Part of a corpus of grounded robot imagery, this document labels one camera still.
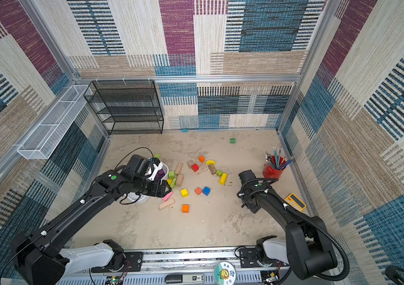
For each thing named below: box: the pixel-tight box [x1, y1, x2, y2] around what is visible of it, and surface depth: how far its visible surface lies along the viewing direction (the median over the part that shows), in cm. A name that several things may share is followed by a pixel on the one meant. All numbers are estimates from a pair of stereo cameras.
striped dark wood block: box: [207, 163, 217, 176], surface depth 103 cm
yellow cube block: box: [180, 188, 189, 198], surface depth 93 cm
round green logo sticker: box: [213, 261, 237, 285], surface depth 65 cm
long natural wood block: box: [158, 197, 176, 210], surface depth 91 cm
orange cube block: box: [181, 204, 190, 214], surface depth 89 cm
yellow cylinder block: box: [219, 172, 228, 186], surface depth 98 cm
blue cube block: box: [202, 186, 211, 196], surface depth 95 cm
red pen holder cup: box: [262, 155, 286, 179], surface depth 94 cm
